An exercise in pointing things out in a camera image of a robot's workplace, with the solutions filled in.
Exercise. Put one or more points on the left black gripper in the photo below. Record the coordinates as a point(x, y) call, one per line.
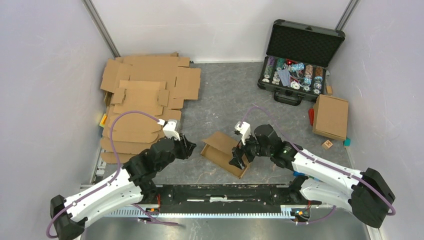
point(189, 147)

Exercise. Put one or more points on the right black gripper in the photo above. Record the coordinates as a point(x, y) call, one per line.
point(236, 160)

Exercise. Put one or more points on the cardboard box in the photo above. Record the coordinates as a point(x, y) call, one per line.
point(330, 117)
point(218, 149)

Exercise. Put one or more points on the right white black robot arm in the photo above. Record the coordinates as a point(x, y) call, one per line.
point(365, 194)

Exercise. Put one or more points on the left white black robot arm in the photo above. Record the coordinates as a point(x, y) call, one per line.
point(130, 184)

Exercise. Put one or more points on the folded cardboard box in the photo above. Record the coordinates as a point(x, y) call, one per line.
point(330, 117)

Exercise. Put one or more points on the blue block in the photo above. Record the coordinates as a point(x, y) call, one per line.
point(297, 174)

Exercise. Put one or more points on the stack of flat cardboard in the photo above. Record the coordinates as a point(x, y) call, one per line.
point(137, 89)

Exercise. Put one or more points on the red object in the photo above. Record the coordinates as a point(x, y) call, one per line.
point(311, 116)

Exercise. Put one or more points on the orange yellow block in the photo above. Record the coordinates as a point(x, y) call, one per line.
point(103, 120)

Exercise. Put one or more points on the wooden letter block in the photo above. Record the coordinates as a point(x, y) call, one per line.
point(327, 144)

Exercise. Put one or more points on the black poker chip case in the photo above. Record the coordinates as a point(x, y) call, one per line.
point(296, 61)

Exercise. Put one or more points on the teal cube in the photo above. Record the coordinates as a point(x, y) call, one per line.
point(347, 142)

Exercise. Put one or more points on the small brown wooden block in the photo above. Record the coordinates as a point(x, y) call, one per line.
point(329, 90)

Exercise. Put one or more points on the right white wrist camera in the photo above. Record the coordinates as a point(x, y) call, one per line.
point(243, 129)

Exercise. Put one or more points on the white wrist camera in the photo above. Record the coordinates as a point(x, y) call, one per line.
point(171, 129)
point(243, 129)

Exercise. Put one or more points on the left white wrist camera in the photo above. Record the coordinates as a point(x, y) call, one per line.
point(171, 129)

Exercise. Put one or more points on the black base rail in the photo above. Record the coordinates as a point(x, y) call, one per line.
point(224, 198)

